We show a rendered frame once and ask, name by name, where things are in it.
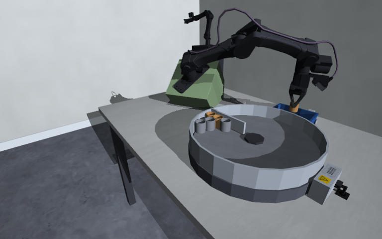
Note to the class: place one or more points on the bronze bushing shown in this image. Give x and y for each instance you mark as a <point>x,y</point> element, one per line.
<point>292,109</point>
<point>210,114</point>
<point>217,120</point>

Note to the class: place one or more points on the blue open crate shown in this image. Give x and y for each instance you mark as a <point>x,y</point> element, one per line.
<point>311,116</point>

